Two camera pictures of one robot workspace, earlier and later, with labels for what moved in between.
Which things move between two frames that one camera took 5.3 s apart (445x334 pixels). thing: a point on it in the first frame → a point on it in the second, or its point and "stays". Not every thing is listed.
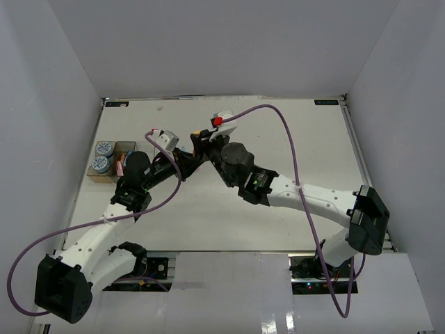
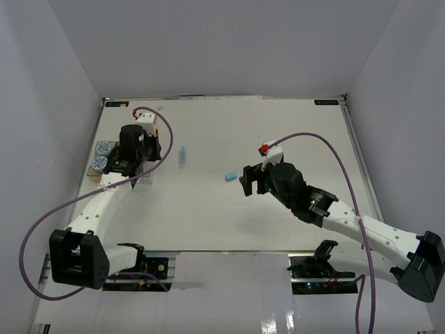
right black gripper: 201,142 → 249,175
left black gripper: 185,161 → 156,154
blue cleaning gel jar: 105,149 stays
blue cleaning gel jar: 100,164 stays
